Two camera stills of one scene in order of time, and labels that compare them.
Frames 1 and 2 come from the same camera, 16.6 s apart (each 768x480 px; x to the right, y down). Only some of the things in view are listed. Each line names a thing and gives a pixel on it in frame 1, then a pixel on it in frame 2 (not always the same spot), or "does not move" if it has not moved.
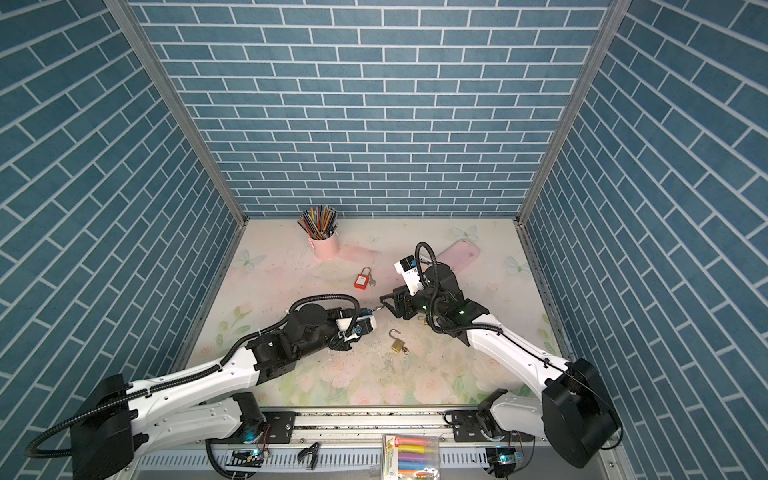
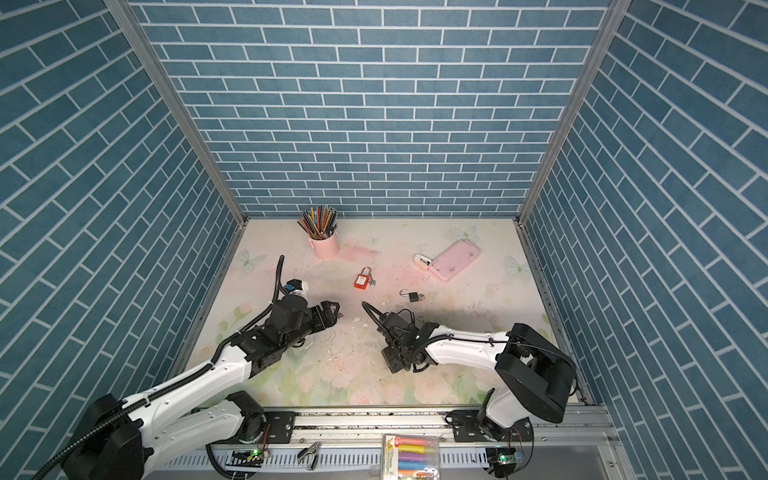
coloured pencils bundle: [319, 223] does not move
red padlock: [361, 280] does not move
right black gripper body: [414, 304] -> [395, 358]
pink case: [459, 255] does not move
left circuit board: [244, 458] does not move
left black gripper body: [337, 313] -> [311, 323]
